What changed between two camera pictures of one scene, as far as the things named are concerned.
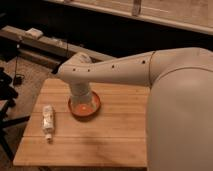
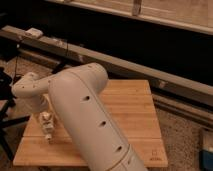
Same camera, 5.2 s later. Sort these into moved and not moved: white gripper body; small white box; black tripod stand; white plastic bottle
Moved: white gripper body
Not moved: black tripod stand; small white box; white plastic bottle
